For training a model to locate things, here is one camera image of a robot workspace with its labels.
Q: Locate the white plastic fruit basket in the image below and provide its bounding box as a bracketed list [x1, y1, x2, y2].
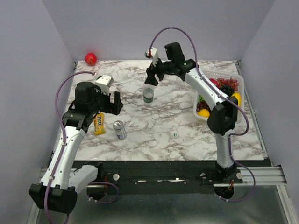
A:
[193, 69, 245, 123]

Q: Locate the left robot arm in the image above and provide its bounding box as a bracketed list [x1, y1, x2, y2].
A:
[29, 82, 123, 215]

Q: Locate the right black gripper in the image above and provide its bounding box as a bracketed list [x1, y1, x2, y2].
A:
[143, 55, 174, 87]

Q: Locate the dark purple grape bunch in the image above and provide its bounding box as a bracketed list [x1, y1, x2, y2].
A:
[196, 100, 211, 112]

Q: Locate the green white bottle cap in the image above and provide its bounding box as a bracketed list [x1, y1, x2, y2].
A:
[172, 132, 178, 138]

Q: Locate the red apple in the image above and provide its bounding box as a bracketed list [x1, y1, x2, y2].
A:
[85, 53, 97, 66]

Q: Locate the yellow m&m's candy bag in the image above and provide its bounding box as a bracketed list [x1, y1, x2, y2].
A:
[93, 112, 106, 136]

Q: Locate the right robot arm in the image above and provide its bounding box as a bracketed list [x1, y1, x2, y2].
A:
[145, 42, 238, 183]

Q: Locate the red dragon fruit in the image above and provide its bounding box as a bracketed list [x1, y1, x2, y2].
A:
[209, 78, 220, 88]

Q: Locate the orange fruit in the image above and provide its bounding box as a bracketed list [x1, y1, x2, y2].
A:
[197, 109, 210, 118]

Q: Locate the green label water bottle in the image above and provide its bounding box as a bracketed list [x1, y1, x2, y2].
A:
[142, 84, 155, 105]

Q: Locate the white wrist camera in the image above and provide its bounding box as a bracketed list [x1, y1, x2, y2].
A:
[94, 75, 114, 95]
[145, 46, 159, 67]

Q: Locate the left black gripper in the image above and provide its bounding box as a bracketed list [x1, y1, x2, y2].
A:
[89, 85, 124, 115]

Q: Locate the tilted silver drink can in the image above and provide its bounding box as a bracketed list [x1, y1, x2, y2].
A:
[113, 120, 127, 140]

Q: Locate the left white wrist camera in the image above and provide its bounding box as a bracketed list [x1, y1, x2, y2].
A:
[94, 75, 114, 95]

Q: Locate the red grape bunch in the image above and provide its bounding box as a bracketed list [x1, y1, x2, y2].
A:
[217, 78, 239, 91]

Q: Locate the black mounting base rail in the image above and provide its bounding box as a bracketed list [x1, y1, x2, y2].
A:
[72, 161, 243, 195]

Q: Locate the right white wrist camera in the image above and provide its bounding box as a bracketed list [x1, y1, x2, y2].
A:
[145, 46, 159, 67]

